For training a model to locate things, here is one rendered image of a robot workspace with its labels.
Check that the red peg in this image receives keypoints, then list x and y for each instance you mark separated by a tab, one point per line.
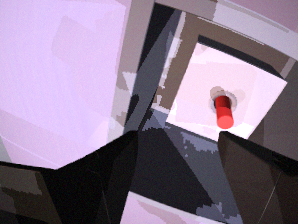
224	118

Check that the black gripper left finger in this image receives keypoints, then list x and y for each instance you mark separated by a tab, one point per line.
91	190

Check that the white square plate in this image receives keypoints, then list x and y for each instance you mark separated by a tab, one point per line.
215	69

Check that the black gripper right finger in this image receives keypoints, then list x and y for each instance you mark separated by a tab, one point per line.
264	183

